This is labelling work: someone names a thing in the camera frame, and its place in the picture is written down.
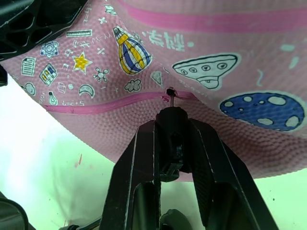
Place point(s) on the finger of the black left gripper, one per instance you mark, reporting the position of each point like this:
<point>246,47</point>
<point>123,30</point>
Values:
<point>2,75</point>
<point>26,26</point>

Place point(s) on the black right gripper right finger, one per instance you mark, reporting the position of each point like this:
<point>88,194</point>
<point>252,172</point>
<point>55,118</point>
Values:
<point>230,187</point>

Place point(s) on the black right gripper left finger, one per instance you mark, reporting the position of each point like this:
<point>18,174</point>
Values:
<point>127,182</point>

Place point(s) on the black hand pump with needle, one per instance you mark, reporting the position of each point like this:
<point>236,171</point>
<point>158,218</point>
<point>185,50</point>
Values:
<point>173,119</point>

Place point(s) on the pink ball with cartoon prints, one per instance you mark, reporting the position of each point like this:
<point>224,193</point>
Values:
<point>196,52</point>

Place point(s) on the dark rounded robot part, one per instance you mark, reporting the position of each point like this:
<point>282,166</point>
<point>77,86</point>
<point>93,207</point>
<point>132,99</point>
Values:
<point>10,213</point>

